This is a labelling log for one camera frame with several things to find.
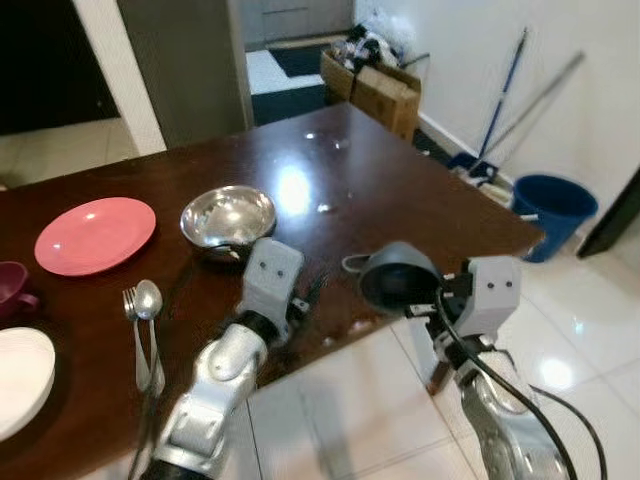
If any grey mug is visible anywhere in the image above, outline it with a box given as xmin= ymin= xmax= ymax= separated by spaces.
xmin=342 ymin=241 xmax=443 ymax=320

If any shiny metal bowl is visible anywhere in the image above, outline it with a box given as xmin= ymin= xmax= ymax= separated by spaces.
xmin=180 ymin=185 xmax=279 ymax=264

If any blue plastic bucket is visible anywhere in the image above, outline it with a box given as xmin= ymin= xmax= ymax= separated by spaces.
xmin=512 ymin=175 xmax=600 ymax=264

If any dark brown wooden table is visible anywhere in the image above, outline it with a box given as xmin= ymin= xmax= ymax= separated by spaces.
xmin=0 ymin=102 xmax=547 ymax=480

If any silver spoon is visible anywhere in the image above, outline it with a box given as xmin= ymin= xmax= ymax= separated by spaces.
xmin=133 ymin=279 xmax=168 ymax=397

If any silver fork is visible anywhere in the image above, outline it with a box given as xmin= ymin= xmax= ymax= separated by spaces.
xmin=122 ymin=287 xmax=152 ymax=394

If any brown cardboard box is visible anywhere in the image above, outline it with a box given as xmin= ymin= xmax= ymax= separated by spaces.
xmin=320 ymin=48 xmax=424 ymax=142

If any pink plate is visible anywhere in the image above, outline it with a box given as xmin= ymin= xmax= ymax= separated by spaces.
xmin=34 ymin=197 xmax=159 ymax=278

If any black white floor mat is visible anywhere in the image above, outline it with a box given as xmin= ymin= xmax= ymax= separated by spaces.
xmin=245 ymin=44 xmax=332 ymax=127

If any pile of clothes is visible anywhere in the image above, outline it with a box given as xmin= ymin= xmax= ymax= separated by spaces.
xmin=345 ymin=12 xmax=432 ymax=72

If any grey door panel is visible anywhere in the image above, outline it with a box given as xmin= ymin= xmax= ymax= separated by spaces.
xmin=118 ymin=0 xmax=254 ymax=150

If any grey cabinet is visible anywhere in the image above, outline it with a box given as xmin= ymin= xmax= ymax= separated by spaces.
xmin=240 ymin=0 xmax=357 ymax=49

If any maroon mug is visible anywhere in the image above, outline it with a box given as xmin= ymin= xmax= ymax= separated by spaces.
xmin=0 ymin=261 xmax=42 ymax=322

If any white bowl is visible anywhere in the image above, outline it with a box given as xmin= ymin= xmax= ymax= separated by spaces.
xmin=0 ymin=327 xmax=58 ymax=444

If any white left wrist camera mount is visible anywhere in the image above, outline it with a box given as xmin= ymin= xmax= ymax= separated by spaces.
xmin=240 ymin=237 xmax=305 ymax=324

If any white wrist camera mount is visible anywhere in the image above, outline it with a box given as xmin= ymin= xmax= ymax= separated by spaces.
xmin=240 ymin=237 xmax=305 ymax=324
xmin=462 ymin=255 xmax=524 ymax=340

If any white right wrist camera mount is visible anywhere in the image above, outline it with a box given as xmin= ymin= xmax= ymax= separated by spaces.
xmin=462 ymin=255 xmax=524 ymax=340

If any blue handled mop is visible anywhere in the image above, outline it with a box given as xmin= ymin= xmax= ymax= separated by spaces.
xmin=448 ymin=28 xmax=532 ymax=191

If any black door frame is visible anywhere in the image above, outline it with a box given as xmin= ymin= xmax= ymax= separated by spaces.
xmin=577 ymin=168 xmax=640 ymax=260

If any silver handled broom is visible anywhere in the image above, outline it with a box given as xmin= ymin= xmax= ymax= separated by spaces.
xmin=490 ymin=52 xmax=588 ymax=157

